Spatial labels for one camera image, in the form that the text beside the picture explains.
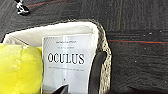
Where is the white Oculus box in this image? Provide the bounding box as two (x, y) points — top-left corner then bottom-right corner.
(41, 32), (95, 94)

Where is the yellow plush toy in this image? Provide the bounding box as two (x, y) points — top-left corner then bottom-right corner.
(0, 43), (45, 94)

